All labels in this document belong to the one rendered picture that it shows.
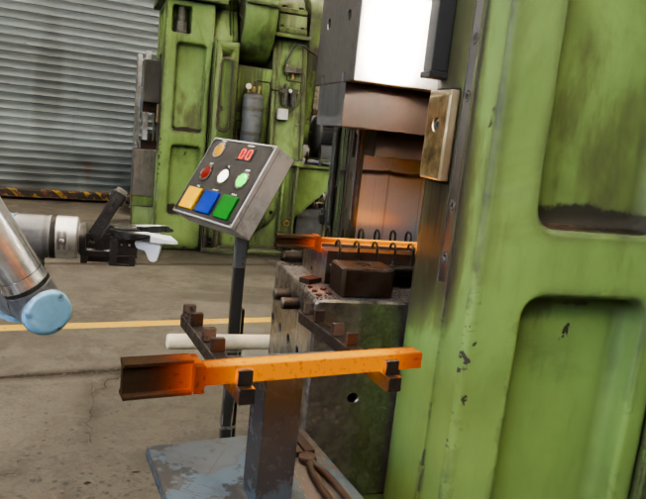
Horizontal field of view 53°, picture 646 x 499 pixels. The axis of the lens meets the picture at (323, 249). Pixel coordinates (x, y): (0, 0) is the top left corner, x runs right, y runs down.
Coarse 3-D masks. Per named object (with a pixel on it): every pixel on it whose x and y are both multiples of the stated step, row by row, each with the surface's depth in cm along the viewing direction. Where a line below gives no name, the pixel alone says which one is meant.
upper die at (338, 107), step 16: (320, 96) 158; (336, 96) 146; (352, 96) 141; (368, 96) 142; (384, 96) 143; (400, 96) 145; (416, 96) 146; (320, 112) 158; (336, 112) 146; (352, 112) 142; (368, 112) 143; (384, 112) 144; (400, 112) 145; (416, 112) 146; (352, 128) 158; (368, 128) 144; (384, 128) 145; (400, 128) 146; (416, 128) 147
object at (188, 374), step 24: (144, 360) 76; (168, 360) 76; (192, 360) 77; (216, 360) 81; (240, 360) 82; (264, 360) 83; (288, 360) 84; (312, 360) 85; (336, 360) 86; (360, 360) 88; (408, 360) 92; (120, 384) 76; (144, 384) 76; (168, 384) 77; (192, 384) 78; (216, 384) 79
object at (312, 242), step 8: (280, 240) 151; (288, 240) 151; (296, 240) 152; (304, 240) 152; (312, 240) 153; (320, 240) 151; (328, 240) 153; (344, 240) 154; (352, 240) 155; (360, 240) 156; (368, 240) 158; (376, 240) 159; (296, 248) 151; (304, 248) 152; (312, 248) 152
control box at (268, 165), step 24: (216, 144) 211; (240, 144) 202; (216, 168) 204; (240, 168) 196; (264, 168) 188; (288, 168) 194; (240, 192) 190; (264, 192) 190; (192, 216) 200; (240, 216) 186
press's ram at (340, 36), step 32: (352, 0) 139; (384, 0) 134; (416, 0) 136; (320, 32) 161; (352, 32) 138; (384, 32) 136; (416, 32) 137; (320, 64) 160; (352, 64) 137; (384, 64) 137; (416, 64) 139
